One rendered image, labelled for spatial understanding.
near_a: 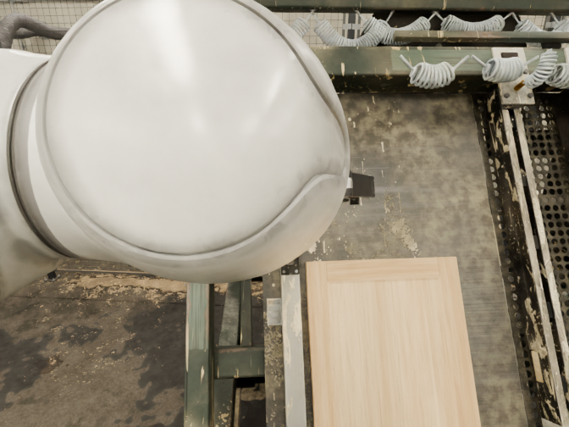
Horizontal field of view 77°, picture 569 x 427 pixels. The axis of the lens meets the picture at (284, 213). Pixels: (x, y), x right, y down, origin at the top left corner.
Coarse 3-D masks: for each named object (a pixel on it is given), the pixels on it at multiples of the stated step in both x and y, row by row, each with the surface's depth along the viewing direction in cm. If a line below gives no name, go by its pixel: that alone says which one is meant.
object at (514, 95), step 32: (544, 64) 95; (512, 96) 106; (512, 128) 109; (512, 160) 105; (512, 192) 105; (512, 224) 105; (512, 256) 106; (544, 256) 99; (544, 288) 99; (544, 320) 95; (544, 352) 94; (544, 384) 95; (544, 416) 95
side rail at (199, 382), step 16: (192, 288) 94; (208, 288) 94; (192, 304) 93; (208, 304) 93; (192, 320) 92; (208, 320) 92; (192, 336) 91; (208, 336) 91; (192, 352) 90; (208, 352) 91; (192, 368) 89; (208, 368) 90; (192, 384) 89; (208, 384) 89; (192, 400) 88; (208, 400) 88; (192, 416) 87; (208, 416) 88
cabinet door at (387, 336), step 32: (320, 288) 99; (352, 288) 100; (384, 288) 100; (416, 288) 101; (448, 288) 101; (320, 320) 97; (352, 320) 98; (384, 320) 98; (416, 320) 99; (448, 320) 99; (320, 352) 95; (352, 352) 96; (384, 352) 96; (416, 352) 97; (448, 352) 97; (320, 384) 93; (352, 384) 94; (384, 384) 94; (416, 384) 95; (448, 384) 95; (320, 416) 91; (352, 416) 92; (384, 416) 93; (416, 416) 93; (448, 416) 94
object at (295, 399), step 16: (288, 288) 96; (288, 304) 95; (288, 320) 94; (288, 336) 93; (288, 352) 92; (288, 368) 92; (288, 384) 91; (304, 384) 91; (288, 400) 90; (304, 400) 90; (288, 416) 89; (304, 416) 89
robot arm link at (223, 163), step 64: (128, 0) 9; (192, 0) 9; (64, 64) 9; (128, 64) 9; (192, 64) 9; (256, 64) 9; (320, 64) 11; (64, 128) 9; (128, 128) 9; (192, 128) 8; (256, 128) 9; (320, 128) 10; (64, 192) 9; (128, 192) 9; (192, 192) 9; (256, 192) 9; (320, 192) 10; (128, 256) 9; (192, 256) 9; (256, 256) 10
